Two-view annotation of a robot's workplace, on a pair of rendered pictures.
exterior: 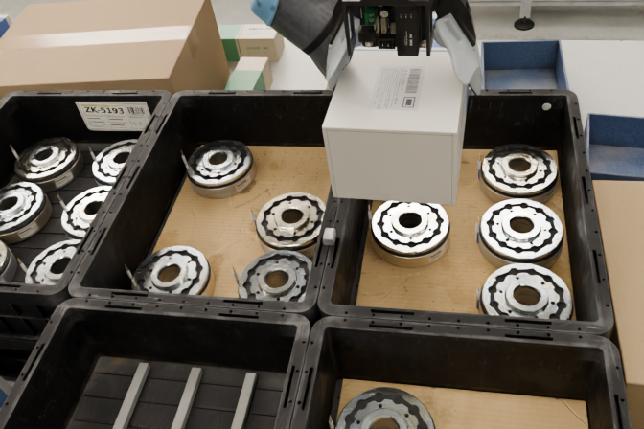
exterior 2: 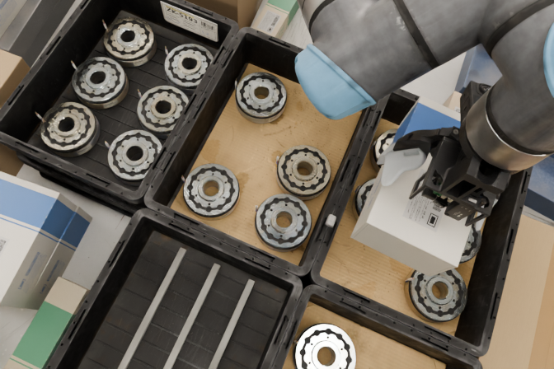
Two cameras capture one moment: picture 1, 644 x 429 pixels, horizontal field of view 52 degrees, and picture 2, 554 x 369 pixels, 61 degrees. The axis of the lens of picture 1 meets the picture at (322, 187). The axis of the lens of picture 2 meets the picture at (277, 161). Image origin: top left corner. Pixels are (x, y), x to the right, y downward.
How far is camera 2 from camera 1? 38 cm
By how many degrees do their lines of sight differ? 25
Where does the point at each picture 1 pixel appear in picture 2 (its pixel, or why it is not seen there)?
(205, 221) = (241, 140)
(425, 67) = not seen: hidden behind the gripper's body
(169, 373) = (198, 259)
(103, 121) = (178, 20)
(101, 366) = (153, 238)
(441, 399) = (363, 335)
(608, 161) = not seen: hidden behind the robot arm
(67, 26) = not seen: outside the picture
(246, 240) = (267, 168)
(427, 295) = (377, 257)
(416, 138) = (428, 254)
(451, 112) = (459, 244)
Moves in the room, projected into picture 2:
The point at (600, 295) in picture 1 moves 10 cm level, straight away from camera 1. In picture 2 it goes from (487, 329) to (518, 280)
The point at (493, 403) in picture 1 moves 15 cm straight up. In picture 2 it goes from (392, 348) to (424, 350)
